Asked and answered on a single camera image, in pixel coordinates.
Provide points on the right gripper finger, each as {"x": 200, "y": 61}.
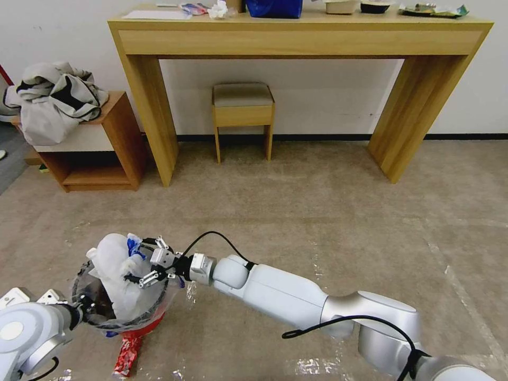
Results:
{"x": 150, "y": 278}
{"x": 162, "y": 243}

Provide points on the wooden stool with grey cushion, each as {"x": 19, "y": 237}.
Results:
{"x": 243, "y": 107}

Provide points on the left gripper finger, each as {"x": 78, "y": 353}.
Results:
{"x": 82, "y": 302}
{"x": 92, "y": 309}

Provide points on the beige takeaway container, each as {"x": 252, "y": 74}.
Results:
{"x": 340, "y": 7}

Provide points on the small green item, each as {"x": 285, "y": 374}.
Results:
{"x": 44, "y": 170}

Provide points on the light wooden desk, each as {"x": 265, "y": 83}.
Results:
{"x": 293, "y": 39}

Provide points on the brown cardboard box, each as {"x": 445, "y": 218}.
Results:
{"x": 235, "y": 4}

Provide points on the blue plastic bag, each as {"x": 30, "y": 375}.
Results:
{"x": 273, "y": 8}

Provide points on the white paper sheet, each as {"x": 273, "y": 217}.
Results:
{"x": 154, "y": 14}

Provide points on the brown wooden bedside cabinet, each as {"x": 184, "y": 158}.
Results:
{"x": 115, "y": 151}

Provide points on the white plastic bag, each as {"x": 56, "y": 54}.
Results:
{"x": 115, "y": 274}

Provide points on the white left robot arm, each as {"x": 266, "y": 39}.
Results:
{"x": 27, "y": 333}

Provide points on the green food wrapper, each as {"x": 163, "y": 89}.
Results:
{"x": 432, "y": 10}

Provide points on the colourful plastic wrapper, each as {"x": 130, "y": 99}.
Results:
{"x": 193, "y": 8}

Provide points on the crumpled white tissue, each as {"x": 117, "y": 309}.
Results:
{"x": 220, "y": 10}

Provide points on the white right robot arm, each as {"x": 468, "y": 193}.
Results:
{"x": 285, "y": 291}

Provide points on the red snack wrapper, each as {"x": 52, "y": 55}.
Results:
{"x": 128, "y": 353}

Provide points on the white and black bedding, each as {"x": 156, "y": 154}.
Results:
{"x": 7, "y": 107}

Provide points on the blue and white wrapper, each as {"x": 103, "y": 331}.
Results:
{"x": 134, "y": 243}

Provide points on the black bowl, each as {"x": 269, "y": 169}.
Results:
{"x": 375, "y": 7}

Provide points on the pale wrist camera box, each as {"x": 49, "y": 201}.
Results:
{"x": 162, "y": 257}

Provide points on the black mesh trash bin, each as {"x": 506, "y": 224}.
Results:
{"x": 88, "y": 286}

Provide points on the grey jacket with black trim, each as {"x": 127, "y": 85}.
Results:
{"x": 51, "y": 111}

